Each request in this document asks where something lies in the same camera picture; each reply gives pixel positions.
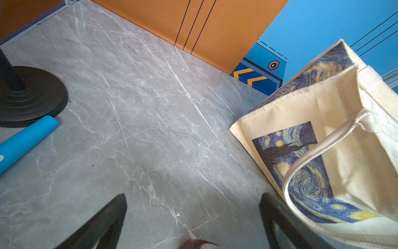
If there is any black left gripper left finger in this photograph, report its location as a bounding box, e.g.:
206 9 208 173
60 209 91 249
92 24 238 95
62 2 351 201
57 194 127 249

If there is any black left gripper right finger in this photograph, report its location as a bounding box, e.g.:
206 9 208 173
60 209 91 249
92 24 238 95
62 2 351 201
259 193 332 249

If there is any starry night canvas tote bag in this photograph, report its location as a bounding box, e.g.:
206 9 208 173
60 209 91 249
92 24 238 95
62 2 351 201
230 40 398 249

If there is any dark red soap bottle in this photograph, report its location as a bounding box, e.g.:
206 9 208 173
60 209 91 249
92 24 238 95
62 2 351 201
180 239 220 249

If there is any blue pen on table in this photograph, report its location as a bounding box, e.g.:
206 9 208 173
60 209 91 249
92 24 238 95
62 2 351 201
1 116 59 174

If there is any black microphone on stand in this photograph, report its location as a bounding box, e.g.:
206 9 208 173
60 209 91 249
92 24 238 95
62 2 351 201
1 52 69 128

